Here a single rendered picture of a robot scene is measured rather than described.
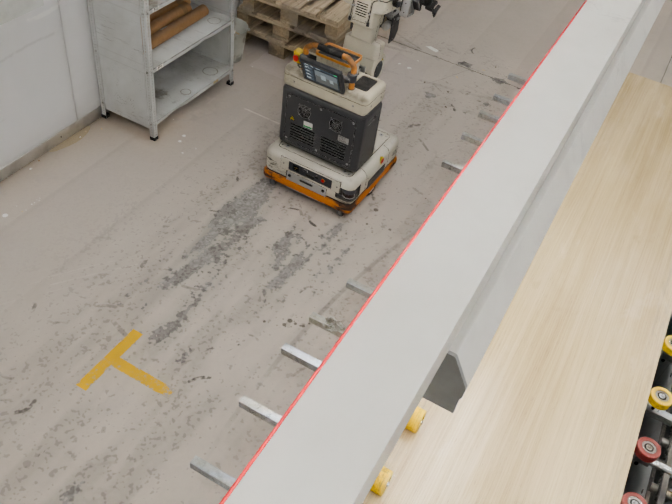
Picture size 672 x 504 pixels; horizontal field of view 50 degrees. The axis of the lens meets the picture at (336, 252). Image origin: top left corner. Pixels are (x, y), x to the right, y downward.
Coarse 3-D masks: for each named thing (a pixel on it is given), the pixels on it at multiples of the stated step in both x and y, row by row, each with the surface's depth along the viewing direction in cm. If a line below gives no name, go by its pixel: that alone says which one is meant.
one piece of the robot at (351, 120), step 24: (288, 72) 398; (360, 72) 401; (288, 96) 409; (312, 96) 401; (336, 96) 391; (360, 96) 385; (288, 120) 419; (312, 120) 410; (336, 120) 402; (360, 120) 393; (312, 144) 421; (336, 144) 411; (360, 144) 404
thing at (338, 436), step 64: (640, 0) 108; (576, 64) 91; (512, 128) 79; (512, 192) 71; (448, 256) 63; (384, 320) 57; (448, 320) 58; (320, 384) 52; (384, 384) 52; (320, 448) 48; (384, 448) 49
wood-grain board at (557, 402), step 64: (640, 128) 378; (576, 192) 331; (640, 192) 337; (576, 256) 300; (640, 256) 305; (512, 320) 270; (576, 320) 274; (640, 320) 278; (512, 384) 248; (576, 384) 252; (640, 384) 255; (448, 448) 228; (512, 448) 230; (576, 448) 233
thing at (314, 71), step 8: (304, 56) 379; (304, 64) 381; (312, 64) 377; (320, 64) 376; (304, 72) 388; (312, 72) 384; (320, 72) 380; (328, 72) 376; (336, 72) 373; (312, 80) 391; (320, 80) 387; (328, 80) 382; (336, 80) 378; (344, 80) 381; (352, 80) 379; (328, 88) 389; (336, 88) 385; (344, 88) 385
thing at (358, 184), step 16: (272, 144) 433; (288, 144) 434; (384, 144) 446; (272, 160) 434; (304, 160) 425; (320, 160) 427; (368, 160) 432; (384, 160) 445; (272, 176) 441; (288, 176) 435; (336, 176) 418; (352, 176) 419; (368, 176) 430; (304, 192) 435; (320, 192) 429; (352, 192) 418; (368, 192) 442; (336, 208) 429; (352, 208) 427
